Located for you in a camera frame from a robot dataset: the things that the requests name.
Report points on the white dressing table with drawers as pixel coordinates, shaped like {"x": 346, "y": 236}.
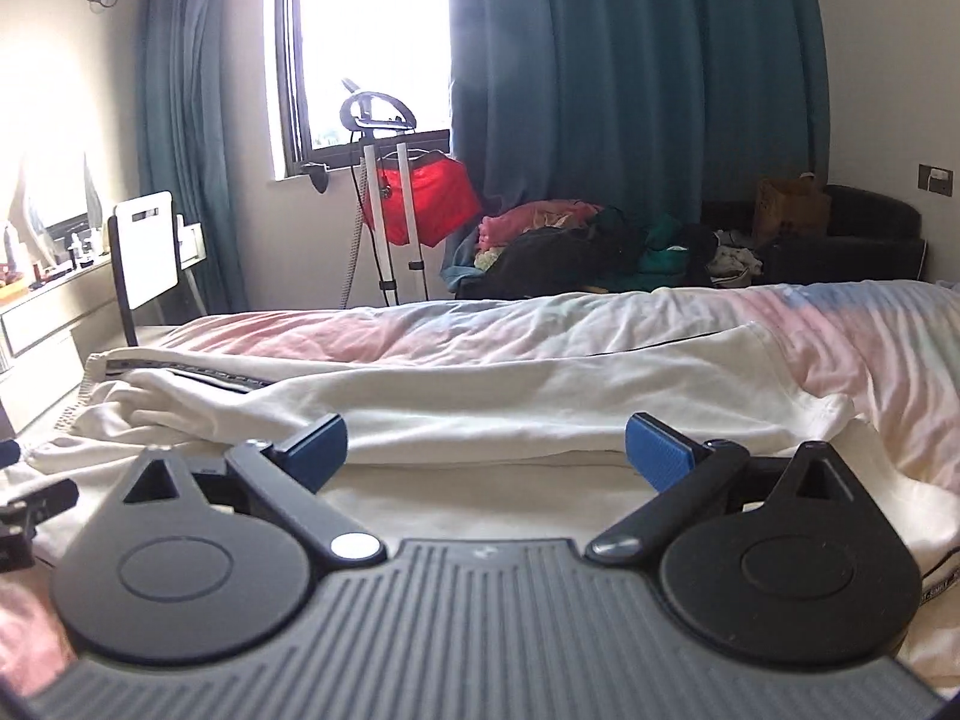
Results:
{"x": 48, "y": 335}

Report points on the brown paper bag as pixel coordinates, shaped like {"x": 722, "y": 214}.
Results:
{"x": 791, "y": 208}

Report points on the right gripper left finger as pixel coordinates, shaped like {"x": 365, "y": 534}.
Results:
{"x": 188, "y": 562}

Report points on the pastel tie-dye bed duvet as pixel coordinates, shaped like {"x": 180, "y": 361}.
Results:
{"x": 891, "y": 347}

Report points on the right teal curtain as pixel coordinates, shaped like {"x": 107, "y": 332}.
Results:
{"x": 656, "y": 107}

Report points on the wall power socket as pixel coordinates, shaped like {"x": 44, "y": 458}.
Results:
{"x": 938, "y": 180}

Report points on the black armchair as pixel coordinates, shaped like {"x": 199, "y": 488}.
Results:
{"x": 870, "y": 237}

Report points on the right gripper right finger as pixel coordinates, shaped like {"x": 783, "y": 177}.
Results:
{"x": 782, "y": 561}

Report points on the left teal curtain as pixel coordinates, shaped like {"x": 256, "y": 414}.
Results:
{"x": 182, "y": 136}

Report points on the black and white chair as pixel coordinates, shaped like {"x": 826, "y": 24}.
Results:
{"x": 151, "y": 248}

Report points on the white sweatpants with black stripe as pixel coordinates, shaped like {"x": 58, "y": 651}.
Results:
{"x": 528, "y": 448}

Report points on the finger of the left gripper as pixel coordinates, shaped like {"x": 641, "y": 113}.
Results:
{"x": 22, "y": 516}

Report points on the pile of mixed clothes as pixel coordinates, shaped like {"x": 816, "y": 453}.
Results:
{"x": 553, "y": 247}

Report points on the black framed window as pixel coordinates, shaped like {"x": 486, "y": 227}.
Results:
{"x": 326, "y": 49}

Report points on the teal curtain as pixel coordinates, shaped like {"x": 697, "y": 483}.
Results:
{"x": 656, "y": 107}
{"x": 182, "y": 136}

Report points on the white garment steamer stand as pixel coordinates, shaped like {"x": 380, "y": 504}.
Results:
{"x": 364, "y": 114}

